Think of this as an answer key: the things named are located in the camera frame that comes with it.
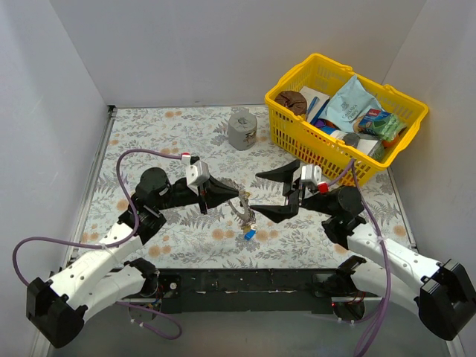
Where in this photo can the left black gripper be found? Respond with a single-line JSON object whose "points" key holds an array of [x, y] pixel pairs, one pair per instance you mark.
{"points": [[202, 195]]}

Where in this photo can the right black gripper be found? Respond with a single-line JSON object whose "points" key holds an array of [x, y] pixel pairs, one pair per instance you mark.
{"points": [[294, 191]]}

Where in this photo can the silver keyring with keys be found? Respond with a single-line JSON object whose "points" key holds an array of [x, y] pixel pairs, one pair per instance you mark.
{"points": [[244, 214]]}

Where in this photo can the blue key tag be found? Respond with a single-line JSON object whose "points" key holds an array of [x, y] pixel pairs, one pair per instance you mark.
{"points": [[250, 234]]}

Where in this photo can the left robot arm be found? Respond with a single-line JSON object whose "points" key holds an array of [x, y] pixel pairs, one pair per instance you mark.
{"points": [[60, 306]]}

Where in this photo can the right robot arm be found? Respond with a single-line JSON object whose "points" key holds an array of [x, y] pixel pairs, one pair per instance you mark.
{"points": [[440, 294]]}

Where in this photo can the floral table mat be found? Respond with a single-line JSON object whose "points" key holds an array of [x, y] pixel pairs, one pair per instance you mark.
{"points": [[144, 138]]}

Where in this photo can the grey toilet paper roll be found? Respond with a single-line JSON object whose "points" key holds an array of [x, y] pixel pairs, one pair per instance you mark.
{"points": [[242, 130]]}

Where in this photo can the grey lid can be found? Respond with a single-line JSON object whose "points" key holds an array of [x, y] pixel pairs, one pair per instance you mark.
{"points": [[351, 139]]}

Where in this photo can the yellow plastic basket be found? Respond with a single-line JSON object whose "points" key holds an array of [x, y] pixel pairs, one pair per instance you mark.
{"points": [[304, 141]]}

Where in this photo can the brown round item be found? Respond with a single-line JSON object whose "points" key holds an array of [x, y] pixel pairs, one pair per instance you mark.
{"points": [[292, 100]]}

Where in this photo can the white box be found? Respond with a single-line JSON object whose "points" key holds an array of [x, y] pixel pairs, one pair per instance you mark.
{"points": [[316, 102]]}

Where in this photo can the light blue chips bag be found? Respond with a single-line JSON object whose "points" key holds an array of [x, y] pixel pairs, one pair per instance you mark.
{"points": [[349, 103]]}

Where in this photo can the orange fruit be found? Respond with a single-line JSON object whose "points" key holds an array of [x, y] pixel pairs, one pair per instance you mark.
{"points": [[389, 144]]}

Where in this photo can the green sponge pack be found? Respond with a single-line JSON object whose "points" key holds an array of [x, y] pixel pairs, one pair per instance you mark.
{"points": [[384, 125]]}

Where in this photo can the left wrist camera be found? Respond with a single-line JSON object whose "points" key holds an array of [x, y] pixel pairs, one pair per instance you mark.
{"points": [[197, 174]]}

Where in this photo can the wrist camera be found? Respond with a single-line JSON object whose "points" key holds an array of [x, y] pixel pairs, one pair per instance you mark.
{"points": [[311, 179], [197, 174]]}

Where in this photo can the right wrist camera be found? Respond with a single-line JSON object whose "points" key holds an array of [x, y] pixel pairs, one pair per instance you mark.
{"points": [[311, 179]]}

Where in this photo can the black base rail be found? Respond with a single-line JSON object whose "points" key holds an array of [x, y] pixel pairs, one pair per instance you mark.
{"points": [[312, 290]]}

